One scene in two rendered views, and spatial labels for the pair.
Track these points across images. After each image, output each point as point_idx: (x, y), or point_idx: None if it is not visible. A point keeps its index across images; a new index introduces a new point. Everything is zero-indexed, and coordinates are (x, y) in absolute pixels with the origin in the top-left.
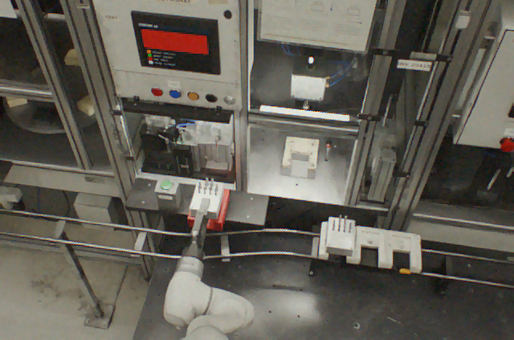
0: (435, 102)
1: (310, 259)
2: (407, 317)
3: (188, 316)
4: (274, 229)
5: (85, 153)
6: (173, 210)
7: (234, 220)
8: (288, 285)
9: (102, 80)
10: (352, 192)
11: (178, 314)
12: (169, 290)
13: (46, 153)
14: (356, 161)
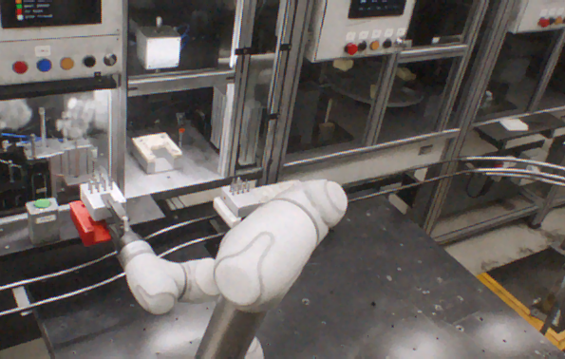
0: (294, 19)
1: (210, 251)
2: (322, 257)
3: (175, 290)
4: (168, 227)
5: None
6: (55, 238)
7: (131, 224)
8: None
9: None
10: (231, 157)
11: (166, 290)
12: (137, 276)
13: None
14: (235, 111)
